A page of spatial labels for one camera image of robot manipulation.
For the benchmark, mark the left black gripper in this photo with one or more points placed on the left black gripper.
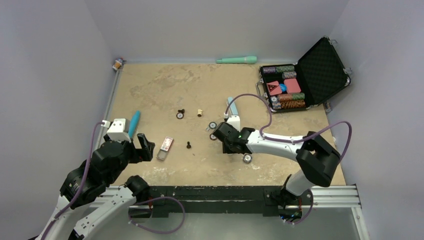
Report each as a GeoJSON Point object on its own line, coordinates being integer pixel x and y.
{"type": "Point", "coordinates": [145, 153]}

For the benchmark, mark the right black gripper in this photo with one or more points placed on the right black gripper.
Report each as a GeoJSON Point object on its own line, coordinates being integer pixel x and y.
{"type": "Point", "coordinates": [226, 149]}

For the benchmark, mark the light blue white stapler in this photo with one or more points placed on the light blue white stapler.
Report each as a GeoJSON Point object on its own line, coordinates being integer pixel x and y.
{"type": "Point", "coordinates": [232, 110]}

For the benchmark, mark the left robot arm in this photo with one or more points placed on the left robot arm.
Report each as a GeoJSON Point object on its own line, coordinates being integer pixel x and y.
{"type": "Point", "coordinates": [84, 184]}

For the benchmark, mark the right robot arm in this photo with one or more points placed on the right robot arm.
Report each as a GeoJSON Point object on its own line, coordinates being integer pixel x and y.
{"type": "Point", "coordinates": [317, 159]}

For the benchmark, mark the blue marker pen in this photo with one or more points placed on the blue marker pen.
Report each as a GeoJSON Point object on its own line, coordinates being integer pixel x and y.
{"type": "Point", "coordinates": [134, 123]}

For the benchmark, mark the brown poker chip left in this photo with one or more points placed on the brown poker chip left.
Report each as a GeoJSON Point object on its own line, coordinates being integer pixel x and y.
{"type": "Point", "coordinates": [180, 115]}

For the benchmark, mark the mint green microphone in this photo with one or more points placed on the mint green microphone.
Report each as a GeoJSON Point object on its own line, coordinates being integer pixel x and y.
{"type": "Point", "coordinates": [238, 60]}

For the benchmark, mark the small orange toy figure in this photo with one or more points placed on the small orange toy figure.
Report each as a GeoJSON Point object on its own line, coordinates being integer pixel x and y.
{"type": "Point", "coordinates": [118, 63]}

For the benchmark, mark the black poker chip case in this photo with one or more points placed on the black poker chip case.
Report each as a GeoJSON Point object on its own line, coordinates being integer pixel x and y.
{"type": "Point", "coordinates": [315, 78]}

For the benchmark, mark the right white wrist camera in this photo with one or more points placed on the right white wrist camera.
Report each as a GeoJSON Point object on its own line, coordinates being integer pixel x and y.
{"type": "Point", "coordinates": [234, 121]}

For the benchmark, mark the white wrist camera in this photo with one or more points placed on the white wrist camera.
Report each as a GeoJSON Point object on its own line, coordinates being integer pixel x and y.
{"type": "Point", "coordinates": [234, 121]}
{"type": "Point", "coordinates": [117, 130]}

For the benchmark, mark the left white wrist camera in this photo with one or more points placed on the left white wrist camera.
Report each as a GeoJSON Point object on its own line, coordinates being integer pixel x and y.
{"type": "Point", "coordinates": [117, 130]}

